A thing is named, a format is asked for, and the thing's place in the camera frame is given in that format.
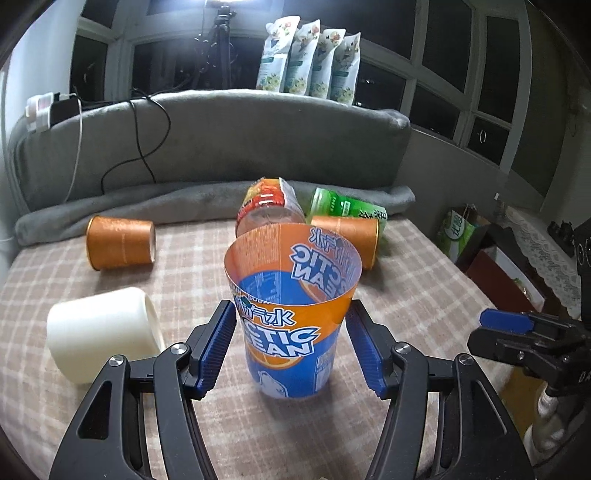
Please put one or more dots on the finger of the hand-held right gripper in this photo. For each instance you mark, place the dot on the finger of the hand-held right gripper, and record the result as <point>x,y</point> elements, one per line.
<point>504,321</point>

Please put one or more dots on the white window frame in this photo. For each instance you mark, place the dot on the white window frame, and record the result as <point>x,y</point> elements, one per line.
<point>466,64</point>

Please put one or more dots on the blue and orange printed cup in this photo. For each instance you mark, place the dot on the blue and orange printed cup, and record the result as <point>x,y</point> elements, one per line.
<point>277,333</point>

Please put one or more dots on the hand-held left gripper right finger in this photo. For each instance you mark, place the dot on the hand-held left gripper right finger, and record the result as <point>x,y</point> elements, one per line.
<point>368,355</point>

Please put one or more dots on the white power strip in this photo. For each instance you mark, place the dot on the white power strip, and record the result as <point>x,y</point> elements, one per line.
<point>39,113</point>

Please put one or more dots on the black power adapter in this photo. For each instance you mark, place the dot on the black power adapter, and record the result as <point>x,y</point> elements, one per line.
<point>64,110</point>

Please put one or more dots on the dark red box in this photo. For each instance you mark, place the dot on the dark red box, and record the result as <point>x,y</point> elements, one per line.
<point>496,281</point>

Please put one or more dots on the white lace cloth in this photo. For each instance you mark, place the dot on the white lace cloth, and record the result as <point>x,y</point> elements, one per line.
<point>545,258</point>

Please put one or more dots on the person's right hand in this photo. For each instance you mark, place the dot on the person's right hand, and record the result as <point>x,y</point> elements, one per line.
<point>547,415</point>

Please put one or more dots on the orange paper cup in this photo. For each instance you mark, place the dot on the orange paper cup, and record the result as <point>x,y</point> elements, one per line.
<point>365,236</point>
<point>121,242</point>

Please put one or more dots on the white and green pouch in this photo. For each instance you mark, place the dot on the white and green pouch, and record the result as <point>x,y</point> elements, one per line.
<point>302,62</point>
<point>327,67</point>
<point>346,74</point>
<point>275,55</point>

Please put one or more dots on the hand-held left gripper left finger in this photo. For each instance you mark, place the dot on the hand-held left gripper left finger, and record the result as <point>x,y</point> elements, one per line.
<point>216,353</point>

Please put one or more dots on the white cup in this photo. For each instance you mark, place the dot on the white cup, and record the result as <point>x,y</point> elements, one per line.
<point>99,330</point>

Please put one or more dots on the plastic bottle with red label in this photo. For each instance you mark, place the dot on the plastic bottle with red label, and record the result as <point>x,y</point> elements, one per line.
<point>268,199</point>

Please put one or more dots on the green and white carton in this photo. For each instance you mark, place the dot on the green and white carton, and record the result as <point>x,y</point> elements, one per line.
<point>455,235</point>

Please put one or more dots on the black tripod with lamp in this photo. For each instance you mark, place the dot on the black tripod with lamp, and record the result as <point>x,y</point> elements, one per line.
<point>220,50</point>

